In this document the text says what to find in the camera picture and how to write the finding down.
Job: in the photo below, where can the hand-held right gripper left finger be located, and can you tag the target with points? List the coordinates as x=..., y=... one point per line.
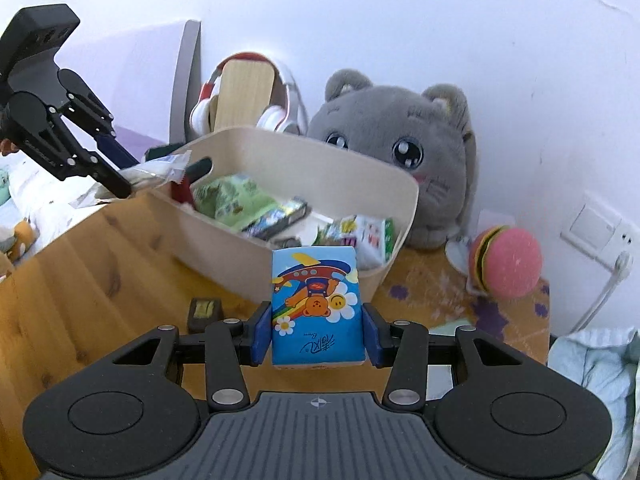
x=260, y=335

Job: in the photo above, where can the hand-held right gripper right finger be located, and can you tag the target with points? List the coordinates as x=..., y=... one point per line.
x=372, y=335

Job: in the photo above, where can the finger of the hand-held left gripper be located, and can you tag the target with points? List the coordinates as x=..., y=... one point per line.
x=112, y=180
x=117, y=151

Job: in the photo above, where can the clear white candy wrapper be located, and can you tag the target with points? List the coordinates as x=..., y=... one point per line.
x=160, y=167

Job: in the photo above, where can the blue tissue pack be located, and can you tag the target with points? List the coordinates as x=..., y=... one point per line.
x=315, y=300

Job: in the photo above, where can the white red fluffy toy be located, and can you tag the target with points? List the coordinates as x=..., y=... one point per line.
x=182, y=192

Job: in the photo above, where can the beige plastic storage bin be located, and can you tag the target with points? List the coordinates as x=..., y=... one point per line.
x=235, y=255

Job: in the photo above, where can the white snack bag red label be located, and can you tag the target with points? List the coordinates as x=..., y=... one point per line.
x=375, y=237

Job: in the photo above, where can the green striped snack bag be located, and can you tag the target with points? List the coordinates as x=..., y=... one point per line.
x=337, y=232

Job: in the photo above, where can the long blue cartoon box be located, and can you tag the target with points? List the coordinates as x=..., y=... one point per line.
x=275, y=220

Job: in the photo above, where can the light green snack wrapper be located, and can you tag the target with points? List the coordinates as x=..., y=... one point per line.
x=230, y=205

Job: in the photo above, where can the small black yellow box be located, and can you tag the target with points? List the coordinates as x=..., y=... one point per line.
x=204, y=312

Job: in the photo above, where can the wooden desk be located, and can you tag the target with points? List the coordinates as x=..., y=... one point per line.
x=100, y=270

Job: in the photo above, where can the grey headboard panel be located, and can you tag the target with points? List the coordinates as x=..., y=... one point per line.
x=185, y=85

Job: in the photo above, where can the wooden headphone stand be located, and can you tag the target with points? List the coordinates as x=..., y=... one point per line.
x=245, y=95

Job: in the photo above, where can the pink burger plush toy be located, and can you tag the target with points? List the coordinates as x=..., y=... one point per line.
x=515, y=265

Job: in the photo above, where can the white red headphones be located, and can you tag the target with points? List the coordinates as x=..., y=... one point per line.
x=280, y=115

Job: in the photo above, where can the grey plush cat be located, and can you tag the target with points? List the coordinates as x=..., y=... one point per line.
x=390, y=120

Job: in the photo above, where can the light blue cloth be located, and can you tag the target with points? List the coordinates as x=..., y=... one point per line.
x=600, y=360

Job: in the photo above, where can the white wall socket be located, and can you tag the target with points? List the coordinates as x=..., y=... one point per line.
x=590, y=225

